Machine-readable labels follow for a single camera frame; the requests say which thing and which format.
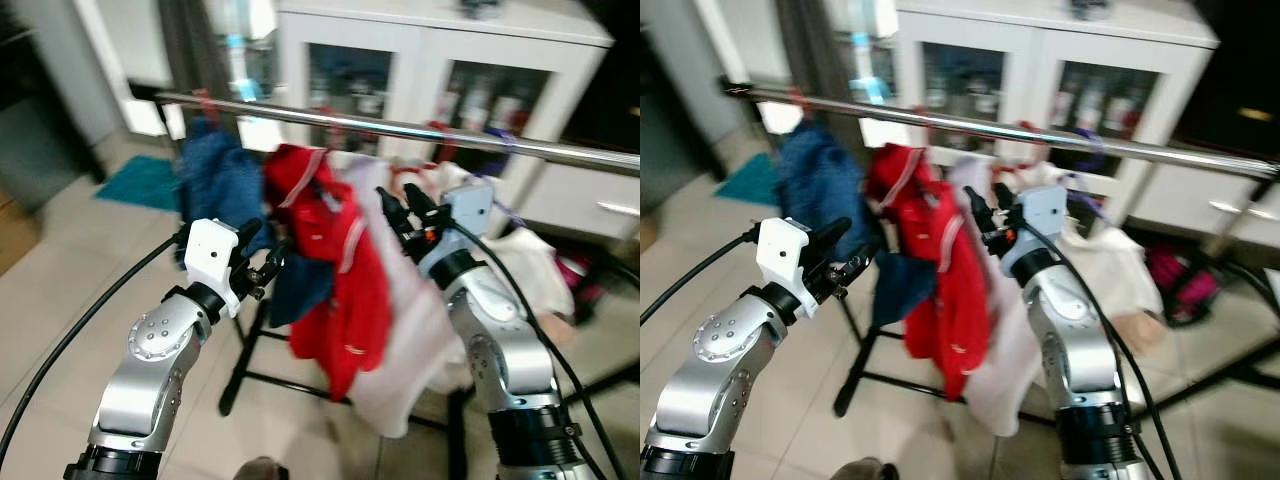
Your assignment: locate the red hanging jacket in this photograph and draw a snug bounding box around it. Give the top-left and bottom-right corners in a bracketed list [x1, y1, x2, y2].
[262, 143, 393, 401]
[865, 143, 993, 401]

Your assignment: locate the pink bag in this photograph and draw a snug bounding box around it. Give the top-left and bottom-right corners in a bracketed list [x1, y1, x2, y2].
[555, 250, 601, 321]
[1145, 245, 1221, 326]

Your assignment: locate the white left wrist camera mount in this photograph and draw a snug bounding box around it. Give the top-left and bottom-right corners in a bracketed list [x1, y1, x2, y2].
[185, 218, 251, 319]
[755, 217, 816, 321]

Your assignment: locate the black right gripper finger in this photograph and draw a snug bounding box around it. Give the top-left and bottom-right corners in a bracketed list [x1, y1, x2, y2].
[963, 185, 996, 239]
[376, 185, 411, 239]
[992, 182, 1026, 226]
[403, 182, 443, 227]

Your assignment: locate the metal clothes rail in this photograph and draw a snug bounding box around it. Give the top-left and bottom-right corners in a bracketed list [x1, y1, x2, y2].
[720, 80, 1280, 181]
[155, 90, 641, 176]

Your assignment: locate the blue hanging garment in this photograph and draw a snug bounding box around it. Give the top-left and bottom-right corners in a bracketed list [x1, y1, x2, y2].
[178, 118, 336, 329]
[775, 120, 911, 331]

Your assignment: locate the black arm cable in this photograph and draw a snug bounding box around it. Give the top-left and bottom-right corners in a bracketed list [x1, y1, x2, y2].
[450, 222, 626, 480]
[0, 235, 191, 466]
[640, 228, 761, 326]
[1020, 220, 1181, 480]

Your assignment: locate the purple plastic hanger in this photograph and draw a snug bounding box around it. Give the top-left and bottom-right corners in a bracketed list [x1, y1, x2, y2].
[485, 125, 526, 226]
[1068, 125, 1111, 221]

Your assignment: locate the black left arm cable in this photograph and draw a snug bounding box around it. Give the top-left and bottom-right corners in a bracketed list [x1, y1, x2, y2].
[0, 235, 191, 466]
[640, 228, 761, 326]

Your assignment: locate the cream hanging garment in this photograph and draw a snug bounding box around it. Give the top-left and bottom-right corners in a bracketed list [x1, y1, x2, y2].
[1020, 160, 1166, 351]
[420, 160, 576, 346]

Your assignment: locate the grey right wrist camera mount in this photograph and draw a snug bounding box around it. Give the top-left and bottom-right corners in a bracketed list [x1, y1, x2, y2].
[1003, 185, 1069, 276]
[420, 183, 494, 276]

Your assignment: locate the teal floor mat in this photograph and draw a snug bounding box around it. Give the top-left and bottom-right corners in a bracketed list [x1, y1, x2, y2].
[712, 152, 779, 206]
[95, 155, 183, 213]

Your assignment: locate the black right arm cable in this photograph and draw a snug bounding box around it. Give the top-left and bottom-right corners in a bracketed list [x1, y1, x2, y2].
[1020, 220, 1181, 480]
[450, 222, 626, 480]

